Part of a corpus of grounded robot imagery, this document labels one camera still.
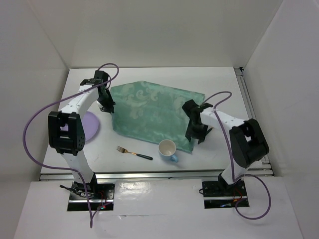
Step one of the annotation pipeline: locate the light blue mug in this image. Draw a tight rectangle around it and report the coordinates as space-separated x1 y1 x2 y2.
158 139 178 163

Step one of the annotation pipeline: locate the purple plate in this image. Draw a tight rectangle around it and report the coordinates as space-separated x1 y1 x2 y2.
82 112 100 142

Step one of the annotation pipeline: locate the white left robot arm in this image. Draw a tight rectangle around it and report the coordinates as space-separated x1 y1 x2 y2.
48 70 115 199

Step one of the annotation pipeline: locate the gold fork green handle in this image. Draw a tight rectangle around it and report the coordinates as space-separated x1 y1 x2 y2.
116 146 153 160

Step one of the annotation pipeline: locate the aluminium rail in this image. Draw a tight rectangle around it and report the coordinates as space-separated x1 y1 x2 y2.
234 66 272 170
39 168 274 181

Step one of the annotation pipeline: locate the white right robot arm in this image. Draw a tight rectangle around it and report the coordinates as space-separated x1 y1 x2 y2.
182 100 269 197

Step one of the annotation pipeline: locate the aluminium right rail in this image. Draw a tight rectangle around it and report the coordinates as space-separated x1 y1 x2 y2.
234 66 272 170

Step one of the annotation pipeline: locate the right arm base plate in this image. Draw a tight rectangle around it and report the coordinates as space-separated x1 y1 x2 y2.
198 181 249 209

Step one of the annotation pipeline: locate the green satin placemat cloth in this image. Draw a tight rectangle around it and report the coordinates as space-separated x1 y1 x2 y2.
110 81 205 153

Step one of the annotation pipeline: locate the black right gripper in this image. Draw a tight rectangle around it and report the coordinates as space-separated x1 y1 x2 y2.
185 119 209 143

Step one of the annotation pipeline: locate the aluminium front rail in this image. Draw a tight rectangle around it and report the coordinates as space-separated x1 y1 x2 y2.
39 168 274 181

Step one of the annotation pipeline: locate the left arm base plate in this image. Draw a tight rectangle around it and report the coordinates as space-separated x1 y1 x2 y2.
66 183 115 212

